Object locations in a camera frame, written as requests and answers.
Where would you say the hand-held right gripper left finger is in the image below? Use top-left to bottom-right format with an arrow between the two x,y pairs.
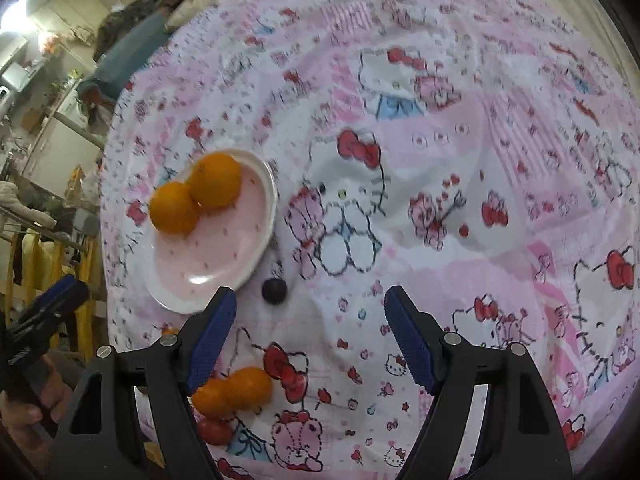
47,286 -> 237,480

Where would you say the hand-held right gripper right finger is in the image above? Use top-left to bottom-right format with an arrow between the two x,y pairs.
384,285 -> 576,480

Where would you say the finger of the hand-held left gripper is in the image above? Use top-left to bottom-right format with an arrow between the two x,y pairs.
7,275 -> 91,335

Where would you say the dark grape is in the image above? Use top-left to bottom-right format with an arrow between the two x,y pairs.
261,277 -> 288,305

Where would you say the white plate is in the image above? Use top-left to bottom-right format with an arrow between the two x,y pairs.
145,148 -> 279,315

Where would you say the red tomato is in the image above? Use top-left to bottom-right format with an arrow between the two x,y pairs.
197,416 -> 234,446

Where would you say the person's left hand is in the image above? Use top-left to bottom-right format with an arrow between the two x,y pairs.
0,354 -> 81,430

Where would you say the large orange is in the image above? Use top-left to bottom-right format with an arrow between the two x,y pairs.
149,181 -> 201,236
188,153 -> 243,210

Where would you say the pink printed blanket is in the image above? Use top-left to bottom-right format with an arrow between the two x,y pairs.
97,0 -> 640,480

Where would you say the white cabinet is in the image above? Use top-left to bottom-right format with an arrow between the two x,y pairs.
20,80 -> 106,196

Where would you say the blue-grey cushion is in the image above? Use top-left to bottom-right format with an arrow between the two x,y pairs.
75,10 -> 173,106

